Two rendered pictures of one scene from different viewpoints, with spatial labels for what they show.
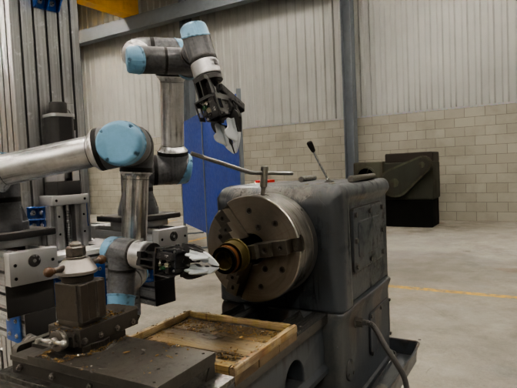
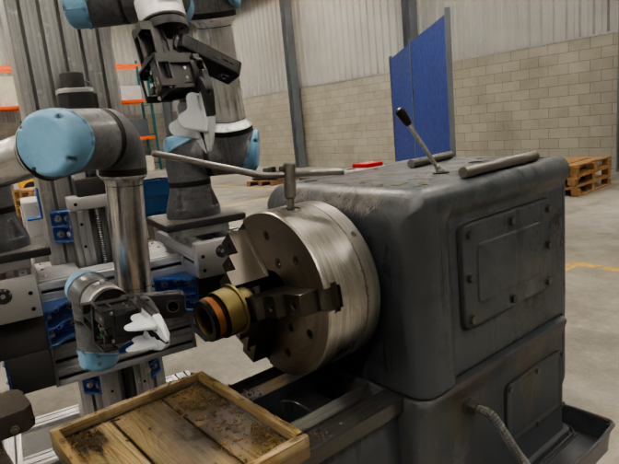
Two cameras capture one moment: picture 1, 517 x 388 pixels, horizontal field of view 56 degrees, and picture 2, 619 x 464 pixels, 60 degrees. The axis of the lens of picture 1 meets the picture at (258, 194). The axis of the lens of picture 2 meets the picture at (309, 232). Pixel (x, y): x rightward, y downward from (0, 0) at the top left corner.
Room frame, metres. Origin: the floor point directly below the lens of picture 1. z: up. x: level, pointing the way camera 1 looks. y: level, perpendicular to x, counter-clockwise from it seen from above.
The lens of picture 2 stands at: (0.53, -0.40, 1.39)
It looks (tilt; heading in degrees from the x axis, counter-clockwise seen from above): 11 degrees down; 21
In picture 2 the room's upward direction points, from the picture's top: 6 degrees counter-clockwise
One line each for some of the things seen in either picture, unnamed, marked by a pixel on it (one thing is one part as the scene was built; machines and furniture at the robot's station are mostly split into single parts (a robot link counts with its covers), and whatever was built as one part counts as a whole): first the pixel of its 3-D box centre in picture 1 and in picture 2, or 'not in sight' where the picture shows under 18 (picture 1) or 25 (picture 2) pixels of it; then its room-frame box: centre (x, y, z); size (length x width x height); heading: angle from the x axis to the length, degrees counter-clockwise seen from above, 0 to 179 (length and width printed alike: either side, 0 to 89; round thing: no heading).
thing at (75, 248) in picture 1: (75, 249); not in sight; (0.97, 0.37, 1.17); 0.04 x 0.04 x 0.03
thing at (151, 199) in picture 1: (138, 200); (192, 197); (1.83, 0.46, 1.21); 0.15 x 0.15 x 0.10
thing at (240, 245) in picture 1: (232, 256); (227, 311); (1.31, 0.08, 1.08); 0.09 x 0.09 x 0.09; 61
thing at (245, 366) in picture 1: (207, 341); (173, 443); (1.20, 0.14, 0.89); 0.36 x 0.30 x 0.04; 60
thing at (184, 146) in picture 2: (138, 169); (188, 156); (1.83, 0.45, 1.33); 0.13 x 0.12 x 0.14; 109
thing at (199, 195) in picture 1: (205, 178); (415, 126); (8.22, 0.89, 1.18); 4.12 x 0.80 x 2.35; 20
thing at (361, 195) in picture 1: (308, 234); (421, 249); (1.80, -0.18, 1.06); 0.59 x 0.48 x 0.39; 150
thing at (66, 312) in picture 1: (82, 296); not in sight; (0.97, 0.36, 1.07); 0.07 x 0.07 x 0.10; 60
